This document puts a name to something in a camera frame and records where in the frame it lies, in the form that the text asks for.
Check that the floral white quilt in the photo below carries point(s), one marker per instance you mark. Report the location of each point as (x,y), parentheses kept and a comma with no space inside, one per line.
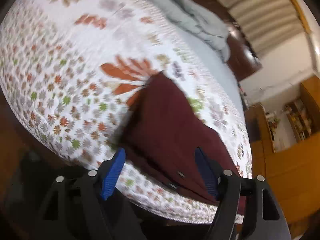
(71,69)

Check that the white air conditioner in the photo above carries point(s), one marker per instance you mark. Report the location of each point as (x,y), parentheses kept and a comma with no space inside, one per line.
(314,50)

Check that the dark wooden headboard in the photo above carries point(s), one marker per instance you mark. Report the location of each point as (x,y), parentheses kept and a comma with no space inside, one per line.
(243,61)

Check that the wooden wardrobe shelf unit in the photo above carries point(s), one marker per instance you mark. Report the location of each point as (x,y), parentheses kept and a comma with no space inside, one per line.
(293,173)

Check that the beige pleated curtain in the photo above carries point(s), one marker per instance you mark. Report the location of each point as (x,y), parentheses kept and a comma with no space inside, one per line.
(268,23)

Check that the light blue bed sheet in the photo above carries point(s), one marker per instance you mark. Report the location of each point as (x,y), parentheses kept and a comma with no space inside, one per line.
(218,69)

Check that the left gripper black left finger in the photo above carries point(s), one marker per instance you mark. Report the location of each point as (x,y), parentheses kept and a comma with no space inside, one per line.
(88,206)

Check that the grey blue blanket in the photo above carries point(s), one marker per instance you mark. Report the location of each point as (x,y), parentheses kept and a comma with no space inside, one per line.
(210,28)

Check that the maroon pants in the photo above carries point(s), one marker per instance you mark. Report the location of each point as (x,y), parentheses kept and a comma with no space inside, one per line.
(162,135)

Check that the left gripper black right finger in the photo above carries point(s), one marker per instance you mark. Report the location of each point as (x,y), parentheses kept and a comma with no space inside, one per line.
(247,207)

